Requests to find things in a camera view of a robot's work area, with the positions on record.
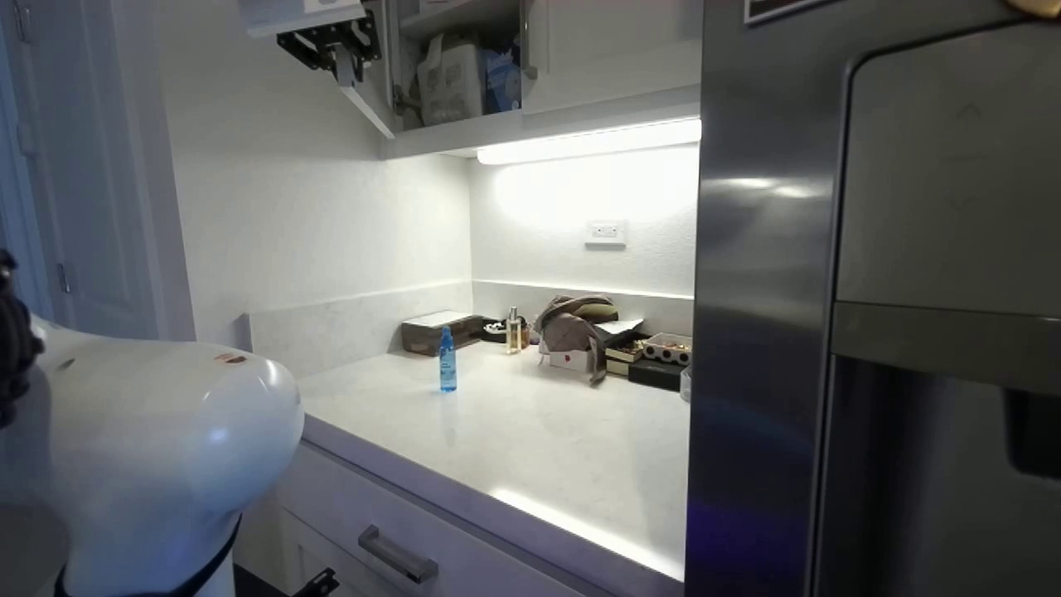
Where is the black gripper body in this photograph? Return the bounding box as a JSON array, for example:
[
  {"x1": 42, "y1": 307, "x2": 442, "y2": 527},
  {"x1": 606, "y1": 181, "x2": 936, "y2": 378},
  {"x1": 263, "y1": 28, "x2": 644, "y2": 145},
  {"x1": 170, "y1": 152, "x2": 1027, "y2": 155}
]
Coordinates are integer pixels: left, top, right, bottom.
[{"x1": 274, "y1": 14, "x2": 379, "y2": 85}]

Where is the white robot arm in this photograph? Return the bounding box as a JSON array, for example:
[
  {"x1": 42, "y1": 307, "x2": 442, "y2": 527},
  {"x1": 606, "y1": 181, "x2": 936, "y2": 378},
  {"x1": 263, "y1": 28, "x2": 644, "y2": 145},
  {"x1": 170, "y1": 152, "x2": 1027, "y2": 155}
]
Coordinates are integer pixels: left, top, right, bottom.
[{"x1": 4, "y1": 0, "x2": 306, "y2": 597}]

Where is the printed paper bag in cabinet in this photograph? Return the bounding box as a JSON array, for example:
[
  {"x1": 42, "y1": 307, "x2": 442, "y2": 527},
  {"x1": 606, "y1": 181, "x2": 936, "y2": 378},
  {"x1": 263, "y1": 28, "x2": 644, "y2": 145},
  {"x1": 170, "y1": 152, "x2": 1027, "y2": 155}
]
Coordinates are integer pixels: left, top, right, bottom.
[{"x1": 419, "y1": 37, "x2": 485, "y2": 124}]

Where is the blue package in cabinet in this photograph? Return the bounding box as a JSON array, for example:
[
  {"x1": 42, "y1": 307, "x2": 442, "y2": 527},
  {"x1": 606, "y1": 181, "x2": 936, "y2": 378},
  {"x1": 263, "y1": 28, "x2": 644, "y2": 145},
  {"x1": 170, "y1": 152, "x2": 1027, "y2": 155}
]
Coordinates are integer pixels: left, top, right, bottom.
[{"x1": 479, "y1": 48, "x2": 519, "y2": 111}]

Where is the brown box white lid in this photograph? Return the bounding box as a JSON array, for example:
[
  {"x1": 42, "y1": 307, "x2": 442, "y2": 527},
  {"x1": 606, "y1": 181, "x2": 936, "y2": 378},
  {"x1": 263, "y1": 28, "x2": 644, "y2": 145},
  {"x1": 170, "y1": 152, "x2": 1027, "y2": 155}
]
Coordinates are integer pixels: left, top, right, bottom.
[{"x1": 399, "y1": 310, "x2": 485, "y2": 353}]

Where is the blue plastic bottle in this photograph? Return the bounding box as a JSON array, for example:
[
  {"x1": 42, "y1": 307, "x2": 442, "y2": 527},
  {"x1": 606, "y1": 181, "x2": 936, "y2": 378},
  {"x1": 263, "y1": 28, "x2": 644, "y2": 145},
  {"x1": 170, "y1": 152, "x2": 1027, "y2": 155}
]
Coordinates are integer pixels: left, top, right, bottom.
[{"x1": 437, "y1": 328, "x2": 458, "y2": 390}]

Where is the crumpled brown paper bag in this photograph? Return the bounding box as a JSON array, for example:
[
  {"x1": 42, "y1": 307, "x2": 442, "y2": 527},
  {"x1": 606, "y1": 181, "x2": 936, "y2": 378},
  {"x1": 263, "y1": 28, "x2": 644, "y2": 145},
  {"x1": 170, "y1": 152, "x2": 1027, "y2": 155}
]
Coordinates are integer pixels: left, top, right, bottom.
[{"x1": 535, "y1": 294, "x2": 615, "y2": 385}]

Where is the dark egg carton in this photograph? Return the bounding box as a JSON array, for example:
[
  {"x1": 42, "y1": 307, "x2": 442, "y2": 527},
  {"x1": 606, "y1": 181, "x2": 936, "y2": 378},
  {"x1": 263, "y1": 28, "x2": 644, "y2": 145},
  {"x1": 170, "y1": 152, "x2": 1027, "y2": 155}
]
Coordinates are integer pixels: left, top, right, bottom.
[{"x1": 631, "y1": 339, "x2": 688, "y2": 390}]

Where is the stainless steel refrigerator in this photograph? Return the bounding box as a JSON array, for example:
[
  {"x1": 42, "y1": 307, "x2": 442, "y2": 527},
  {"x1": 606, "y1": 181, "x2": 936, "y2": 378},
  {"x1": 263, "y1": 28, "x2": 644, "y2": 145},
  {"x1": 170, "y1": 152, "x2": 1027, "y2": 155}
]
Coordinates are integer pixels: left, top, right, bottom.
[{"x1": 686, "y1": 0, "x2": 1061, "y2": 597}]

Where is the white wall outlet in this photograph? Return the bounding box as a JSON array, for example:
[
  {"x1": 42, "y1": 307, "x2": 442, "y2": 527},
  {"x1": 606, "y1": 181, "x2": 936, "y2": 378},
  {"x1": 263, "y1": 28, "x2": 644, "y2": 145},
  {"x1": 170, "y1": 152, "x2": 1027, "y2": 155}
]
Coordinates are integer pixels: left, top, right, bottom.
[{"x1": 582, "y1": 218, "x2": 625, "y2": 249}]

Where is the white drawer with handle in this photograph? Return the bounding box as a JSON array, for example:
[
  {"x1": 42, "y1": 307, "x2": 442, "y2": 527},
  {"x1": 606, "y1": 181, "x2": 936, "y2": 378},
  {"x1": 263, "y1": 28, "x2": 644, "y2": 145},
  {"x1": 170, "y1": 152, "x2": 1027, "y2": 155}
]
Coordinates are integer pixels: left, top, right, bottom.
[{"x1": 274, "y1": 444, "x2": 578, "y2": 597}]

